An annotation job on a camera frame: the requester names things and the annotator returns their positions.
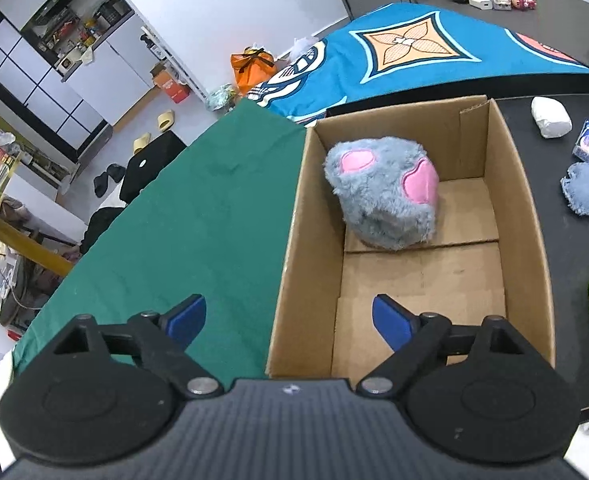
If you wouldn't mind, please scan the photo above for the blue printed blanket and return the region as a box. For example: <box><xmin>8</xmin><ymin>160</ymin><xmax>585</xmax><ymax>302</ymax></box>
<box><xmin>247</xmin><ymin>2</ymin><xmax>589</xmax><ymax>123</ymax></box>

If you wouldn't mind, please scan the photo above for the orange carton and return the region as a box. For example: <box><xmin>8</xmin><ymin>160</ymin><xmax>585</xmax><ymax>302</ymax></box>
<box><xmin>150</xmin><ymin>62</ymin><xmax>191</xmax><ymax>105</ymax></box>

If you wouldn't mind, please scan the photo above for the white plastic bag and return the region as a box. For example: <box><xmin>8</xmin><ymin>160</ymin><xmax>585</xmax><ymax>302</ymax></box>
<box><xmin>289</xmin><ymin>35</ymin><xmax>320</xmax><ymax>58</ymax></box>

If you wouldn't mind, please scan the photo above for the blue denim cloth piece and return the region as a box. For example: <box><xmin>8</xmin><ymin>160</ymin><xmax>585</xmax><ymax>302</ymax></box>
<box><xmin>560</xmin><ymin>162</ymin><xmax>589</xmax><ymax>223</ymax></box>

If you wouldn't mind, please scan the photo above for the white soft packet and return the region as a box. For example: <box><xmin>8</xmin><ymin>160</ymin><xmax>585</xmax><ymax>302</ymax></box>
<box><xmin>531</xmin><ymin>96</ymin><xmax>573</xmax><ymax>139</ymax></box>

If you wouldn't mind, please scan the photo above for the white rack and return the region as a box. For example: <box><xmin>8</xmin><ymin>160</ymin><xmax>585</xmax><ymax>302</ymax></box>
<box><xmin>139</xmin><ymin>25</ymin><xmax>210</xmax><ymax>101</ymax></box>

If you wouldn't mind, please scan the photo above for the cardboard box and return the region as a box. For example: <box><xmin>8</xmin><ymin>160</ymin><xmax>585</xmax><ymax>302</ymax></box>
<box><xmin>266</xmin><ymin>95</ymin><xmax>556</xmax><ymax>386</ymax></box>

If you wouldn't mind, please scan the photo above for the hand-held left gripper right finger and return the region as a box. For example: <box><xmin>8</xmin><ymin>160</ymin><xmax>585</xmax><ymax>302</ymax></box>
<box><xmin>357</xmin><ymin>294</ymin><xmax>545</xmax><ymax>401</ymax></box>

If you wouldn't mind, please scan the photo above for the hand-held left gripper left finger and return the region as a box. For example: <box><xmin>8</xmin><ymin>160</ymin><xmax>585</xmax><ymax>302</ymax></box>
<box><xmin>54</xmin><ymin>294</ymin><xmax>225</xmax><ymax>401</ymax></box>

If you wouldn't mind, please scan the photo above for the grey and pink plush toy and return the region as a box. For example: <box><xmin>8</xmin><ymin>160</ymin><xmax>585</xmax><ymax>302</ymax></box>
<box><xmin>323</xmin><ymin>136</ymin><xmax>441</xmax><ymax>251</ymax></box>

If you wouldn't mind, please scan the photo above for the yellow metal frame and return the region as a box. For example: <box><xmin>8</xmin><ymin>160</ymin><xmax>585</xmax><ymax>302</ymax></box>
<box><xmin>0</xmin><ymin>95</ymin><xmax>75</xmax><ymax>276</ymax></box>

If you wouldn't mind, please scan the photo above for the white cabinet with black frames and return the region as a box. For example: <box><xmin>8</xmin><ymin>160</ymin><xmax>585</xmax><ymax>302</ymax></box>
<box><xmin>0</xmin><ymin>0</ymin><xmax>145</xmax><ymax>161</ymax></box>

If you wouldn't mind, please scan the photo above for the green cloth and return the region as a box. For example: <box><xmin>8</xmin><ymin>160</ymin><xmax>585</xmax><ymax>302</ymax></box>
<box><xmin>12</xmin><ymin>97</ymin><xmax>307</xmax><ymax>381</ymax></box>

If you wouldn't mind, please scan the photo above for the clear plastic bag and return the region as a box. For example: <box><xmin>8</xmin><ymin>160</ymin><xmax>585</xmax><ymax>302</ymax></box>
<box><xmin>207</xmin><ymin>84</ymin><xmax>238</xmax><ymax>111</ymax></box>

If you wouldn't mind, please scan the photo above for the orange bag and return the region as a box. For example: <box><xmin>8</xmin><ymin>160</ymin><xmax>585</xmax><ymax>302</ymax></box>
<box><xmin>230</xmin><ymin>47</ymin><xmax>278</xmax><ymax>96</ymax></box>

